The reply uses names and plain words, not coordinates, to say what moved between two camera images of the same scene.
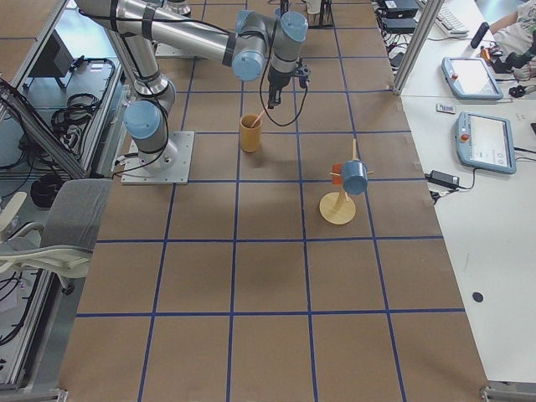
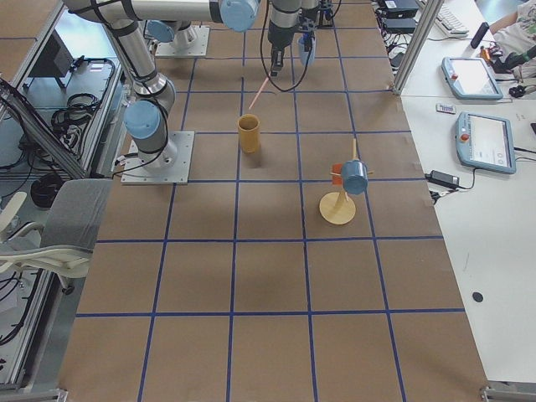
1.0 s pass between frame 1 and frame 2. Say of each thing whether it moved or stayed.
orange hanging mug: stayed
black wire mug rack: stayed
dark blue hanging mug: stayed
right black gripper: moved
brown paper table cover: stayed
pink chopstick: moved
